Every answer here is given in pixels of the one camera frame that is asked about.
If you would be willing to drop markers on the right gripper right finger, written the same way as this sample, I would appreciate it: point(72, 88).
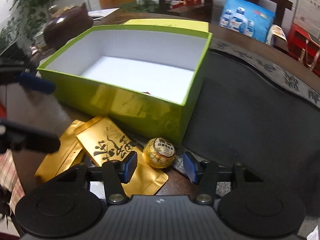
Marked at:
point(203, 174)

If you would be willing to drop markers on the yellow-green box lid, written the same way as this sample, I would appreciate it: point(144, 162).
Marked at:
point(168, 22)

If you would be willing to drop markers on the potted green plant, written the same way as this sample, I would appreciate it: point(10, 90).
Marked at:
point(27, 19)

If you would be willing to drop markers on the gold tea pouch with calligraphy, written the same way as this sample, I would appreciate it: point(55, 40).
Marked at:
point(104, 141)

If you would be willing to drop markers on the red gift bag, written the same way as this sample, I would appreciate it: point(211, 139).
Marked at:
point(303, 48)

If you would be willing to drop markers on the gold foil tea ball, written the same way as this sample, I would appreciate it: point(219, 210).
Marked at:
point(159, 153)

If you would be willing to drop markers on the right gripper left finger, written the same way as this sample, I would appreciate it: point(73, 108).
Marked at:
point(115, 173)

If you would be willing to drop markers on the framed certificate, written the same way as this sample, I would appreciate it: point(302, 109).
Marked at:
point(307, 16)

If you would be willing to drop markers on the brown clay teapot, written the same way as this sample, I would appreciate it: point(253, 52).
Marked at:
point(67, 26)

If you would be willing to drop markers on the dark stone tea tray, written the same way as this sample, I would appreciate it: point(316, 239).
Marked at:
point(254, 112)

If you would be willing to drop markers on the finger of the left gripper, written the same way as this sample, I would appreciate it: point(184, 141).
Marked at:
point(31, 82)
point(17, 137)

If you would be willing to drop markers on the green shoe box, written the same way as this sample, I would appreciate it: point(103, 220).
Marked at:
point(106, 69)

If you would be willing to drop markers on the plain gold tea pouch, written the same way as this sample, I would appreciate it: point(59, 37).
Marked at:
point(69, 154)

